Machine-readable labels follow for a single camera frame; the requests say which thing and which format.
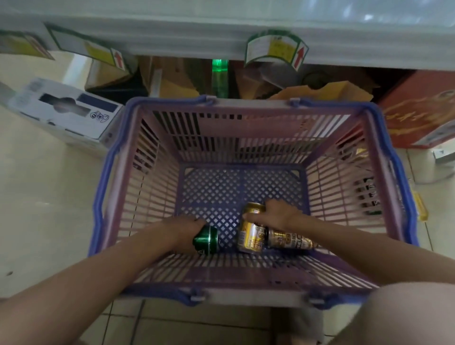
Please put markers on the person's leg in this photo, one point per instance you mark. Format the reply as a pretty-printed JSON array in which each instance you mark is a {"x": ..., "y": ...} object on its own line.
[{"x": 401, "y": 316}]

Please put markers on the person's right forearm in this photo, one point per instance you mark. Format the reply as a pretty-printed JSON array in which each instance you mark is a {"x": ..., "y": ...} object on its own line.
[{"x": 373, "y": 248}]

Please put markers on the green drink can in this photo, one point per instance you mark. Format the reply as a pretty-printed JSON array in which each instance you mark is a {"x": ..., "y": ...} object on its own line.
[{"x": 206, "y": 241}]

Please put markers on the green bottle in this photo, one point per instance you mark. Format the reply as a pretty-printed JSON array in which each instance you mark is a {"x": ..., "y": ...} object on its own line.
[{"x": 220, "y": 76}]

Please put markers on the yellow edge label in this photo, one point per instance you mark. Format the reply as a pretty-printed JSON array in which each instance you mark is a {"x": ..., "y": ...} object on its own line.
[{"x": 21, "y": 46}]

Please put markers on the flat label with red arrow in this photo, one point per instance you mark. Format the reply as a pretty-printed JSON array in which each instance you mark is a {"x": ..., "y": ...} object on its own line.
[{"x": 92, "y": 49}]

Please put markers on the person's right hand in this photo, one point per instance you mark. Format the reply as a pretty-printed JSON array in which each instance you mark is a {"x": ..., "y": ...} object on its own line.
[{"x": 280, "y": 215}]

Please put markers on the yellow packet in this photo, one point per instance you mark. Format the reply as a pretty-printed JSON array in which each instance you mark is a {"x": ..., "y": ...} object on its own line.
[{"x": 420, "y": 208}]

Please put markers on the person's left forearm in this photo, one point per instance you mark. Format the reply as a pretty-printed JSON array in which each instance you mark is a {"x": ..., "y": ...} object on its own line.
[{"x": 92, "y": 280}]

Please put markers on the person's left hand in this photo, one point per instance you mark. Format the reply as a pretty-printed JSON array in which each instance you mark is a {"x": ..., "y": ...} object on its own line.
[{"x": 183, "y": 231}]

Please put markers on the person's left fingers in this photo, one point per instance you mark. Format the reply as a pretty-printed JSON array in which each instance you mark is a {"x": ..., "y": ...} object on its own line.
[{"x": 195, "y": 220}]

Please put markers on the white chest freezer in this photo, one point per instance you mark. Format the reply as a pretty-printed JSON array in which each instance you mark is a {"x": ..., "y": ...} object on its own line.
[{"x": 199, "y": 25}]

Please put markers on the white box with blue print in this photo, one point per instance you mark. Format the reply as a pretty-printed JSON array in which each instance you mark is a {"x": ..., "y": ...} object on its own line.
[{"x": 64, "y": 106}]

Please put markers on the person's right fingers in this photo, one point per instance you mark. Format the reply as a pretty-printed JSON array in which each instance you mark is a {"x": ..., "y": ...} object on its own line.
[{"x": 262, "y": 213}]

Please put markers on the pink plastic shopping basket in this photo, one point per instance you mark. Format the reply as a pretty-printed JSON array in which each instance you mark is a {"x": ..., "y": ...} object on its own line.
[{"x": 241, "y": 156}]

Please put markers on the curled label with red arrow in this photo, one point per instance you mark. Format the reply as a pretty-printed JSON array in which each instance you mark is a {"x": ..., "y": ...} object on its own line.
[{"x": 277, "y": 49}]

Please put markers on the brown cardboard boxes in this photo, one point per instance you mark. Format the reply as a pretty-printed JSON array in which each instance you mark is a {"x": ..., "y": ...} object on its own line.
[{"x": 256, "y": 83}]

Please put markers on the small white box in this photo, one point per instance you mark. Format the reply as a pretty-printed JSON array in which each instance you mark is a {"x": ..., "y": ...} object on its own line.
[{"x": 443, "y": 153}]

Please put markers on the gold and silver drink can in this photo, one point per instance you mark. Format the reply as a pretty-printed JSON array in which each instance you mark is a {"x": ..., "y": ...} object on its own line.
[{"x": 291, "y": 241}]

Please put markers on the red carton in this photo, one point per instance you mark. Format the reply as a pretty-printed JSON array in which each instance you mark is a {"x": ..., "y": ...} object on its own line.
[{"x": 416, "y": 106}]

